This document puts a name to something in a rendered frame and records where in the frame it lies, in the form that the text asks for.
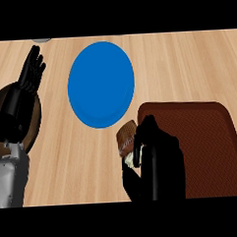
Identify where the dark red tray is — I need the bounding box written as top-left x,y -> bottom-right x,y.
136,96 -> 237,202

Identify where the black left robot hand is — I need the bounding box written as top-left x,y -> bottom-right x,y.
0,43 -> 51,146

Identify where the grey round object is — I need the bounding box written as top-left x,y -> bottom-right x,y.
30,37 -> 52,44

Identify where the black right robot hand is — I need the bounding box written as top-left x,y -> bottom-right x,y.
118,112 -> 188,203

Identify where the brown cupcake with cream frosting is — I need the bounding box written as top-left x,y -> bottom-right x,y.
115,119 -> 145,170

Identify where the blue plate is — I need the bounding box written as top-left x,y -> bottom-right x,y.
64,39 -> 138,131

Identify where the brown round wooden board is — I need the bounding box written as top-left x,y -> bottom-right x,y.
0,80 -> 45,158

